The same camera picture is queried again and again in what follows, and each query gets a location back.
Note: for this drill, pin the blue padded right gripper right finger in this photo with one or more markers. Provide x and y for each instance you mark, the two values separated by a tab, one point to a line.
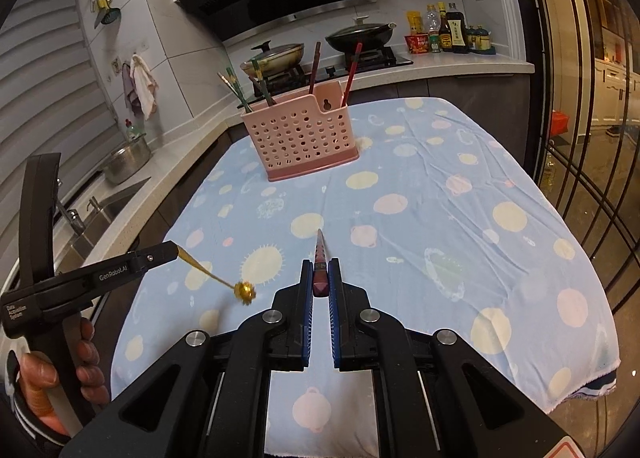
335	292

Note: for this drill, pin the green chopstick gold band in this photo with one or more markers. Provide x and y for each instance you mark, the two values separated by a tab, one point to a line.
232	77

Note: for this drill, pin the white hanging towel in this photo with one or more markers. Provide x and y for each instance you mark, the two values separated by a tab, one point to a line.
145	85

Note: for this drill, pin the beige wok with lid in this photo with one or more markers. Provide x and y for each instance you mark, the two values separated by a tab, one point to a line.
272	61

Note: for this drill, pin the clear plastic bottle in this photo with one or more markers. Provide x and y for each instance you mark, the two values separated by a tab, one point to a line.
432	20

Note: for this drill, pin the yellow seasoning bag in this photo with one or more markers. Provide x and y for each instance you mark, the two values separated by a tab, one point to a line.
415	22

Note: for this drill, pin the blue polka dot tablecloth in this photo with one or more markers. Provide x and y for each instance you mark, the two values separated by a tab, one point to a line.
435	220

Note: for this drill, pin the dark red chopstick gold band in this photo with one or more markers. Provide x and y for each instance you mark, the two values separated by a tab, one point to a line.
314	67

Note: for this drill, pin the yellow cap sauce bottle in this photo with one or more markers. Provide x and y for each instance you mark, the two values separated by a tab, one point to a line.
444	31

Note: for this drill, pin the steel kitchen sink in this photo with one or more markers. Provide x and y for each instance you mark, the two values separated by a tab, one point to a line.
74	249

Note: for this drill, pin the person left hand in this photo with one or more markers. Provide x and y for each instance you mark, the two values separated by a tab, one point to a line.
38	377

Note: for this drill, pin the stainless steel pot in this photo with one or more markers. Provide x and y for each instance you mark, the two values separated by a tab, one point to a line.
126	160

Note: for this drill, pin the seasoning jars on tray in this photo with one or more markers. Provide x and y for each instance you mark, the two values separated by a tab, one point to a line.
480	40

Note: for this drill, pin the green dish soap bottle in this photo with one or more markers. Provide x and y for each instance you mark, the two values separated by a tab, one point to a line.
133	132

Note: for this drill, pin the red instant noodle cup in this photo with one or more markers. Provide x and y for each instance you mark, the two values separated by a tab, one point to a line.
417	43

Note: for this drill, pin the black wok with lid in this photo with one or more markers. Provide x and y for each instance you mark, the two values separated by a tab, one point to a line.
371	36

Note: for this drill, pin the small green cap jar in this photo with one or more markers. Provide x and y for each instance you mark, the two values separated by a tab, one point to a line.
433	38

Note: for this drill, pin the kitchen sink faucet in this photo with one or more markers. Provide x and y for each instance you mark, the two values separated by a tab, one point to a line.
72	216

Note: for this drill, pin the pink perforated utensil holder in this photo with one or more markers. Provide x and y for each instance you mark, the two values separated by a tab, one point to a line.
302	132

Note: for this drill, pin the dark soy sauce bottle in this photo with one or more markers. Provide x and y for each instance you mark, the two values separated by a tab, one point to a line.
456	23

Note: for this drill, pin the gold flower-handled spoon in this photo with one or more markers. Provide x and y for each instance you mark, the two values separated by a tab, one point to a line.
244	291

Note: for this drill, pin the bright red chopstick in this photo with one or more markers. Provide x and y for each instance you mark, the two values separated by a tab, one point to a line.
352	71

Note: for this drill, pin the dark maroon chopstick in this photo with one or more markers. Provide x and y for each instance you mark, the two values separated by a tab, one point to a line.
262	83

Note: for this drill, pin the brown chopstick gold band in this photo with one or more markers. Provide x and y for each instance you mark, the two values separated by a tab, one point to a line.
231	87

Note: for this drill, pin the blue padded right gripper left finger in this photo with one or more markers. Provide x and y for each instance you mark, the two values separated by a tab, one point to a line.
305	301

